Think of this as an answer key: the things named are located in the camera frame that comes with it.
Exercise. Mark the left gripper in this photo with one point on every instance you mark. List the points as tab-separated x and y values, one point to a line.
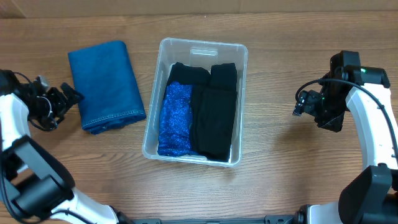
56	95

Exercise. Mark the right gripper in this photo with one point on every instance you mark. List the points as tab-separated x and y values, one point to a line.
331	119

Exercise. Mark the blue towel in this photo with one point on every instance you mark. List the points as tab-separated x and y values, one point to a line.
103	74

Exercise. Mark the blue sparkly fabric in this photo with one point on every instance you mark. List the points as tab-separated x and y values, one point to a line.
175	121

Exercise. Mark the small black cloth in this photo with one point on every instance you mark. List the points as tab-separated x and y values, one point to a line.
223	76

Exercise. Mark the large black cloth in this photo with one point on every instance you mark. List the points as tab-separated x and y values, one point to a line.
186	75

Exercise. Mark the clear plastic storage bin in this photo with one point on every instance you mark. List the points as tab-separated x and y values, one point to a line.
204	54

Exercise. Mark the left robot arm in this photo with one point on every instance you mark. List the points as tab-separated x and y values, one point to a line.
34	185

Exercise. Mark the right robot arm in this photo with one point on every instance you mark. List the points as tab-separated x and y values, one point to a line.
365	93

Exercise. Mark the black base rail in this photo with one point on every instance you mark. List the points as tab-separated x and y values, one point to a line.
268	219

